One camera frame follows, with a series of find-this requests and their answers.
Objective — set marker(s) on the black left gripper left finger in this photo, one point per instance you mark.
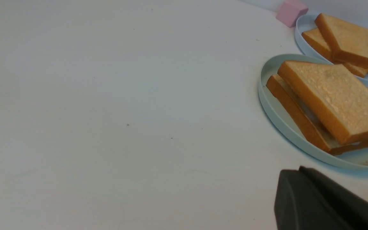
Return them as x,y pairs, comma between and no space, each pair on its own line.
299,206

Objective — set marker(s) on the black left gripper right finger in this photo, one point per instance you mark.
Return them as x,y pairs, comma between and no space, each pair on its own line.
346,206

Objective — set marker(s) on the fried egg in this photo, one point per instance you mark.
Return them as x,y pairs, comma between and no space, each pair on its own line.
314,131

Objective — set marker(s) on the mint green empty plate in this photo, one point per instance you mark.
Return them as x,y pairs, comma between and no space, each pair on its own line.
279,117

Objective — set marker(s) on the light blue bread plate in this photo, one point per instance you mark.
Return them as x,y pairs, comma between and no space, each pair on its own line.
306,23

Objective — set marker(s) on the pink foam cube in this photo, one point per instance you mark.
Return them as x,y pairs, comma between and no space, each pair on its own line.
290,11

